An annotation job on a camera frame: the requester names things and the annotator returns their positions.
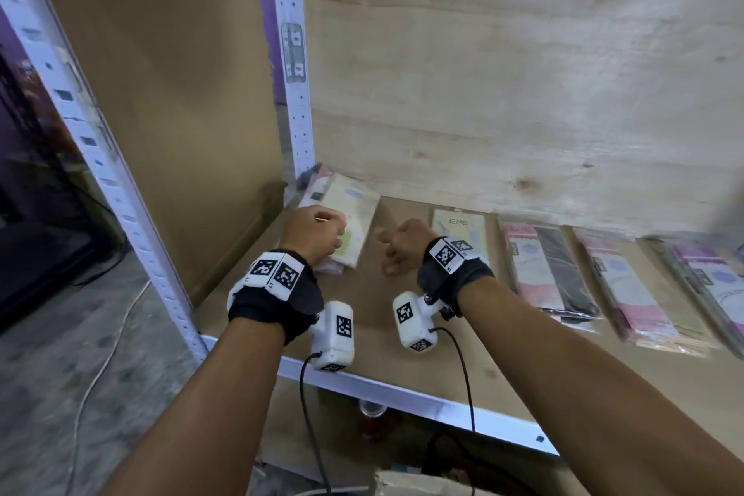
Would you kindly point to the person's right hand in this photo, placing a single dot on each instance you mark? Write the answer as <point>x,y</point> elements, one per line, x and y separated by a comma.
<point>412,243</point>

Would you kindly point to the person's left hand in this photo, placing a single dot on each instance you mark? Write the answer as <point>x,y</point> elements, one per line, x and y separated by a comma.
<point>308,234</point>

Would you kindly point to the person's right thumb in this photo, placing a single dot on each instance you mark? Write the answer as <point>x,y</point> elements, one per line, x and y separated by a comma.
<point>388,237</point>

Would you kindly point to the person's left fingers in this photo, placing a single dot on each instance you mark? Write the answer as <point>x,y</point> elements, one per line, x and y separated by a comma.
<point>332,225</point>

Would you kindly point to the person's right forearm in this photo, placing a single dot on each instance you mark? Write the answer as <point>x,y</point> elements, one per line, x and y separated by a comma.
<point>581,397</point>

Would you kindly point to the person's left forearm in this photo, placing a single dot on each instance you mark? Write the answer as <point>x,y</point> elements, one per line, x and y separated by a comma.
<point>221,414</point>

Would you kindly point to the pale green sock packet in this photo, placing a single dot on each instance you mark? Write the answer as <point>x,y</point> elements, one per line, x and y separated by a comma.
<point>360,205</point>

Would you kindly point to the pale yellow sock packet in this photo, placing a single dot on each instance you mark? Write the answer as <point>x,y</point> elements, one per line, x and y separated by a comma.
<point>462,225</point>

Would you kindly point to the pink and black sock packet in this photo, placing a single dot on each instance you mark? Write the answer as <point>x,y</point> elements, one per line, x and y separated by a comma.
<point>546,269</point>

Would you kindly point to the red drink can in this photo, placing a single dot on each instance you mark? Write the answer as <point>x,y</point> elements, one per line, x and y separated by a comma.
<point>372,417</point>

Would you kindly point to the plywood back board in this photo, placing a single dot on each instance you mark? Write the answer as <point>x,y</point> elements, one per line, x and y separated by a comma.
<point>511,65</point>

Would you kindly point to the brown side board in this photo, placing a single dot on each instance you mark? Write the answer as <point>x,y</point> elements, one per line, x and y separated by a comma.
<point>174,77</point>

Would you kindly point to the pink and beige sock packet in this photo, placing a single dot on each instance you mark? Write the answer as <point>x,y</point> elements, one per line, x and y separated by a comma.
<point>633,292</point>

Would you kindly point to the black cabinet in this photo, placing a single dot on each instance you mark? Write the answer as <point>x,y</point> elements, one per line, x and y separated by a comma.
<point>40,222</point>

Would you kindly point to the purple sock packet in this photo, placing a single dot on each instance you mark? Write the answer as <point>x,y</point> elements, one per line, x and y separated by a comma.
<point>715,286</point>

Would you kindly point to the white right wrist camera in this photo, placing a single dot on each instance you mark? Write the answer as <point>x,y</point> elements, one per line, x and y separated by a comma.
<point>412,318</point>

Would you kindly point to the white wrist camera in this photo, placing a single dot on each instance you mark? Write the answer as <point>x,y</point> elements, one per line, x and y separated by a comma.
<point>412,318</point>
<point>336,338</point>

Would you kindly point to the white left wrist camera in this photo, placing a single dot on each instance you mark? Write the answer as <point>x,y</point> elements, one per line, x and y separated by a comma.
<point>336,338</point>

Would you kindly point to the white metal shelf rail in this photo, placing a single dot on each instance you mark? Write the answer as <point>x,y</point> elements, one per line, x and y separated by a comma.
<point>407,394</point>

